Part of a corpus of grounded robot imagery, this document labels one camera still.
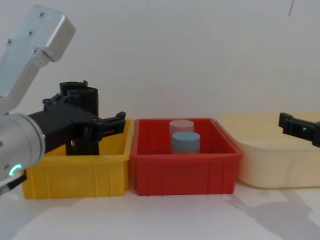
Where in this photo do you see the jar with blue lid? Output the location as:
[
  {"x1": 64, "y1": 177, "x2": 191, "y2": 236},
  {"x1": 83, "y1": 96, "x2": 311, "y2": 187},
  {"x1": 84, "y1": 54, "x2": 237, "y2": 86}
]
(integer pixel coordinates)
[{"x1": 170, "y1": 131, "x2": 202, "y2": 155}]

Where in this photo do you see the jar with pale pink lid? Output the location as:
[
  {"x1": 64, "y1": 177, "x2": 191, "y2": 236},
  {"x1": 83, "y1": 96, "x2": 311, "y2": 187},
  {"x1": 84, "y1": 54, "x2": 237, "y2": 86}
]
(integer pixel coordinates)
[{"x1": 169, "y1": 119, "x2": 195, "y2": 141}]

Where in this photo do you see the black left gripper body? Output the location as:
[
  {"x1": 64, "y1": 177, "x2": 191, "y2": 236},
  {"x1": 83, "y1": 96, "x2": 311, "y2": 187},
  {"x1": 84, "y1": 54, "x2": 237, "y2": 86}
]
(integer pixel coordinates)
[{"x1": 26, "y1": 101, "x2": 104, "y2": 154}]

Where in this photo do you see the thin dark gripper cable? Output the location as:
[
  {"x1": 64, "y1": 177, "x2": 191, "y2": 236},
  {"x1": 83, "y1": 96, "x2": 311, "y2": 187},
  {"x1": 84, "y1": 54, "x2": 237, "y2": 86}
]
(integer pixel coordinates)
[{"x1": 0, "y1": 174, "x2": 28, "y2": 196}]

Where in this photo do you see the red plastic bin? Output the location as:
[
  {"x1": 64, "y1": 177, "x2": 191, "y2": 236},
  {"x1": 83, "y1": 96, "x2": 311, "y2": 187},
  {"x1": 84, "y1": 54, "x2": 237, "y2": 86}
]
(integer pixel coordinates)
[{"x1": 129, "y1": 117, "x2": 244, "y2": 197}]

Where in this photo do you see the yellow plastic bin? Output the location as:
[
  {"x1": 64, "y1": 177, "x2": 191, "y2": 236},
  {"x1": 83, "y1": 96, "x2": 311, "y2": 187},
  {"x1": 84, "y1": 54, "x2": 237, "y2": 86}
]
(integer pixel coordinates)
[{"x1": 21, "y1": 118, "x2": 135, "y2": 200}]

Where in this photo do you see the cream plastic bin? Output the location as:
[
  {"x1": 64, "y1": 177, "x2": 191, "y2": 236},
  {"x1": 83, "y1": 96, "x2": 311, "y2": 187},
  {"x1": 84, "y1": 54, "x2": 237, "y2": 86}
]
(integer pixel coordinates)
[{"x1": 215, "y1": 111, "x2": 320, "y2": 190}]

